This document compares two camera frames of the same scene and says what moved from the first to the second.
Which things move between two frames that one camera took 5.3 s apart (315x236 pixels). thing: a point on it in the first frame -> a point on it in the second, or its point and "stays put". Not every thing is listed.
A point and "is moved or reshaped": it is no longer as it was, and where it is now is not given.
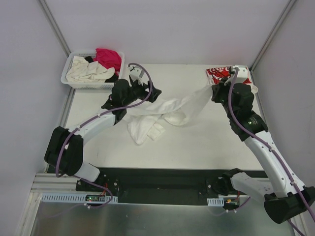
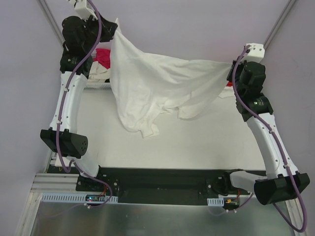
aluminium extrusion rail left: [44, 183] stays put
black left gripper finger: [155, 92] -> [108, 29]
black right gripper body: [220, 91] -> [234, 72]
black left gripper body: [143, 89] -> [108, 29]
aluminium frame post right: [289, 6] stays put
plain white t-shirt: [149, 119] is moved or reshaped
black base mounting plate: [160, 186] stays put
